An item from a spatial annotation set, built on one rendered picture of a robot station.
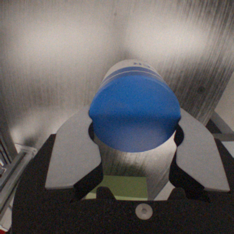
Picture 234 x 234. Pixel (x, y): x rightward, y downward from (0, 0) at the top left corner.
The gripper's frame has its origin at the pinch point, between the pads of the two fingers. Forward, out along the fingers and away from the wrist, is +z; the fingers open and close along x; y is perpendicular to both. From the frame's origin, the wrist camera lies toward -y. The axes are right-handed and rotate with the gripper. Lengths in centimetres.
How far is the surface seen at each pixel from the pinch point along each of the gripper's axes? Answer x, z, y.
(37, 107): -22.6, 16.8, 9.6
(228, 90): 95, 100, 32
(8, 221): -52, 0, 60
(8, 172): -34.0, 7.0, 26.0
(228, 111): 104, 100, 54
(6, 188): -31.6, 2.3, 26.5
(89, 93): -8.4, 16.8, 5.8
